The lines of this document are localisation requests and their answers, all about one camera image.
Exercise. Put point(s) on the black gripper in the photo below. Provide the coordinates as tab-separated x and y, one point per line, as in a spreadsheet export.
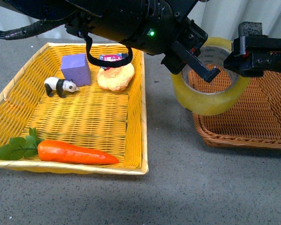
252	54

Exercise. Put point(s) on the clear packing tape roll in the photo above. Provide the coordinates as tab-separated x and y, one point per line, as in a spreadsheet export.
216	97

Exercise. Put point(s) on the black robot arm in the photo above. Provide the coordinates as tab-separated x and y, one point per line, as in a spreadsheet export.
152	26

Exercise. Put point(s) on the brown wicker basket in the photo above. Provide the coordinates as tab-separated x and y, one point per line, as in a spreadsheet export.
253	122

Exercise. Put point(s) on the yellow woven basket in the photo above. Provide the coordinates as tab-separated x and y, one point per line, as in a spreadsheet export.
114	122

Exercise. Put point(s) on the toy croissant bread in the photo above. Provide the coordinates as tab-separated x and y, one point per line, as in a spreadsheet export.
115	79

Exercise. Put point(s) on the small pink drink can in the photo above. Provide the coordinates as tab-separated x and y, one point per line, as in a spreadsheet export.
112	58

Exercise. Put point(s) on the purple foam block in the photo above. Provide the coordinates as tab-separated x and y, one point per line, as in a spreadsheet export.
75	68

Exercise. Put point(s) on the toy panda figure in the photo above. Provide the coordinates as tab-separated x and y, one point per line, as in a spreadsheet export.
60	86

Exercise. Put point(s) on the orange toy carrot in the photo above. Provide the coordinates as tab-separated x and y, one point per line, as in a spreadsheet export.
53	151

